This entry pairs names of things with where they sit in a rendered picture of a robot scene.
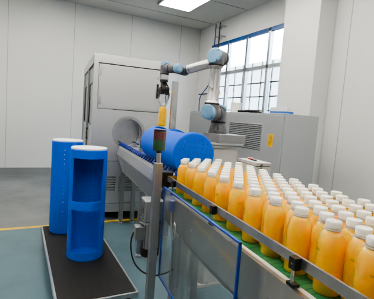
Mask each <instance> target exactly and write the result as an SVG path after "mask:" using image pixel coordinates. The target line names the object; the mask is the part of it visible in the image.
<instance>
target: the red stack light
mask: <svg viewBox="0 0 374 299"><path fill-rule="evenodd" d="M153 134H154V135H153V139H154V140H160V141H166V139H167V132H156V131H154V133H153Z"/></svg>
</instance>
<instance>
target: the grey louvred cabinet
mask: <svg viewBox="0 0 374 299"><path fill-rule="evenodd" d="M318 123H319V117H317V116H305V115H298V114H286V113H245V112H226V131H227V133H229V134H234V135H242V136H245V144H243V146H242V147H241V149H237V162H239V158H247V157H252V158H253V159H256V160H261V161H265V162H268V163H271V169H270V177H271V179H273V174H274V173H278V174H281V176H283V177H284V179H285V180H286V182H288V185H289V179H290V178H294V179H299V182H302V185H305V188H308V186H309V184H312V177H313V167H314V160H315V150H316V139H317V133H318ZM210 124H211V120H207V119H205V118H203V116H202V114H201V111H191V113H190V122H189V132H195V133H200V134H202V135H203V134H204V132H208V130H209V127H210Z"/></svg>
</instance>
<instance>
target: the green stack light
mask: <svg viewBox="0 0 374 299"><path fill-rule="evenodd" d="M153 150H155V151H165V150H166V141H160V140H153Z"/></svg>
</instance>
